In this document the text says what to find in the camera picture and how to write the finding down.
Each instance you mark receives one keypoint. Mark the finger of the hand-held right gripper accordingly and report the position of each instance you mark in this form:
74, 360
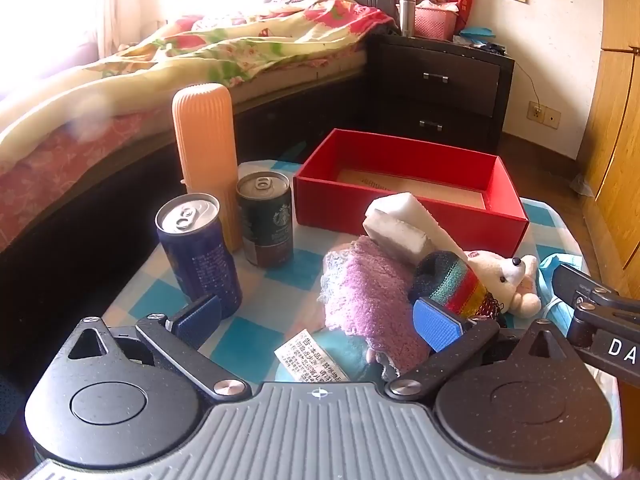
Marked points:
580, 287

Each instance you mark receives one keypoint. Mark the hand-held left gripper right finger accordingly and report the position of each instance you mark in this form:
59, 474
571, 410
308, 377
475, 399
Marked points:
440, 325

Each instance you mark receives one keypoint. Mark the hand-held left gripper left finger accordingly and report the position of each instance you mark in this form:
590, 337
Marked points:
197, 320

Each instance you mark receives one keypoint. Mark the blue face mask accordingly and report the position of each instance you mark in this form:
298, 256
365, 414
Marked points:
560, 317

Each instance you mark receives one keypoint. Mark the rainbow striped sock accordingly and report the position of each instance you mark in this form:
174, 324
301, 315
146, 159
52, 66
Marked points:
450, 280

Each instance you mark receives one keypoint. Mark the white teddy bear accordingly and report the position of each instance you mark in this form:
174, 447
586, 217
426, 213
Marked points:
505, 272

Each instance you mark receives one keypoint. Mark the purple fuzzy towel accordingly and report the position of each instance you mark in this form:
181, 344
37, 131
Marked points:
365, 300

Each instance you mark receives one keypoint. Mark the pink pig plush toy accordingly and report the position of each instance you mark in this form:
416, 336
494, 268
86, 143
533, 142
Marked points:
357, 360

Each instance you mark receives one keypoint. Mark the red cardboard box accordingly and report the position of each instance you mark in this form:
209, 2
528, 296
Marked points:
330, 205

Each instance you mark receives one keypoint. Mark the blue drink can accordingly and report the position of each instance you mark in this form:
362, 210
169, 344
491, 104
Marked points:
200, 260

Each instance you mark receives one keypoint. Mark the blue checkered tablecloth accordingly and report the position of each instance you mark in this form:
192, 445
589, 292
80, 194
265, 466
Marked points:
280, 300

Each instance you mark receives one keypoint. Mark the clear plastic bag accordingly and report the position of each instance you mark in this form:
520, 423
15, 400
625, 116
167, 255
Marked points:
582, 186

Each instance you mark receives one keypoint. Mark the green coffee can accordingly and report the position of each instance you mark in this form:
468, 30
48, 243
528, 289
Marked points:
265, 225

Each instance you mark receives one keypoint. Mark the wooden wardrobe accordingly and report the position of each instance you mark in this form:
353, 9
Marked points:
615, 135

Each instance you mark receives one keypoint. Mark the orange ribbed bottle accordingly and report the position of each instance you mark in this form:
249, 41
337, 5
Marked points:
205, 150

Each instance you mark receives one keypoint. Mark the dark nightstand drawer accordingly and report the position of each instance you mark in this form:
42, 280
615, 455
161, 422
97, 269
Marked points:
460, 85
450, 132

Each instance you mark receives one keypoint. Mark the dark wooden bed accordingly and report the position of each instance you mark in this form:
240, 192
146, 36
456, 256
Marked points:
75, 160

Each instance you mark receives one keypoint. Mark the dark wooden nightstand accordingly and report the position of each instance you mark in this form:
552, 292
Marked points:
390, 85

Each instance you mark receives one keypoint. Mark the stack of blue masks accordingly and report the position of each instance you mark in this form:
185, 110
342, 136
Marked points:
475, 35

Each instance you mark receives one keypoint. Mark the pink plastic basket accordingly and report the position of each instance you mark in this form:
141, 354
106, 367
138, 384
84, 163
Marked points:
435, 25

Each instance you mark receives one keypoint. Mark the steel thermos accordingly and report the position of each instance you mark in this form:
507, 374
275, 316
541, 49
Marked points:
406, 15

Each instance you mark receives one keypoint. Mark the wall socket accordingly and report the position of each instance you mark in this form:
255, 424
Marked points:
545, 115

